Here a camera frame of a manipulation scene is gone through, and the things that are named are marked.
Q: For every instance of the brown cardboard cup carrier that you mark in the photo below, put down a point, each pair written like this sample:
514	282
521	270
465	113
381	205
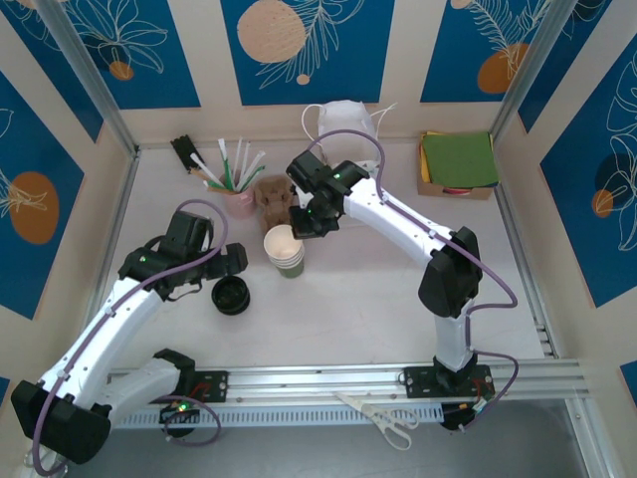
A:
271	191

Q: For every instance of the white paper gift bag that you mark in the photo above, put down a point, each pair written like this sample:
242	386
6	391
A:
343	117

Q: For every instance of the stack of green paper cups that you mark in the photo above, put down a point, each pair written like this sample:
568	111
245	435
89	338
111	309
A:
283	249

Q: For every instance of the green paper napkin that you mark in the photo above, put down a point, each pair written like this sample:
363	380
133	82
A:
460	159

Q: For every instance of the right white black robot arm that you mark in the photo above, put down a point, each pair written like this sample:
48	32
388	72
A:
398	219

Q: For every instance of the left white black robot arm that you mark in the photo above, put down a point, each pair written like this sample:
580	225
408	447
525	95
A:
99	338

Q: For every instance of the paper-wrapped green straw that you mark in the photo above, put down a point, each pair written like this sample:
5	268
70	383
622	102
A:
222	149
211	186
259	159

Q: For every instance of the pink straw holder cup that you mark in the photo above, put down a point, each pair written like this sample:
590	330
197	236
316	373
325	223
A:
239	204

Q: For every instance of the brown wooden stirrer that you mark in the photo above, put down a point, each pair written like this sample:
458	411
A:
196	173

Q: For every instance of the stack of black cup lids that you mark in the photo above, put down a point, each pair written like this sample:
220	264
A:
230	299

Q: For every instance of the black ribbed tray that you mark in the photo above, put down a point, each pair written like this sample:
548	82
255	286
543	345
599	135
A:
181	147

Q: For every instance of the yellow paper napkin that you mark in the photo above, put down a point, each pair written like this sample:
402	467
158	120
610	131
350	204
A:
423	164

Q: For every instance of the red paper napkin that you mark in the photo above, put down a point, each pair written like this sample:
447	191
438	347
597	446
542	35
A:
455	189

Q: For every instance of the black base electronics module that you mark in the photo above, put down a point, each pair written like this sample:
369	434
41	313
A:
463	413
179	410

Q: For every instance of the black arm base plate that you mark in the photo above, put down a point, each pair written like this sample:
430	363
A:
214	383
418	381

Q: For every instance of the aluminium frame post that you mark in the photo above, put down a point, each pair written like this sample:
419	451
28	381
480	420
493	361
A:
527	70
587	438
84	74

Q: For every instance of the aluminium mounting rail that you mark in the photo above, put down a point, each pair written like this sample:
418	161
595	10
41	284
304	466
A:
308	386

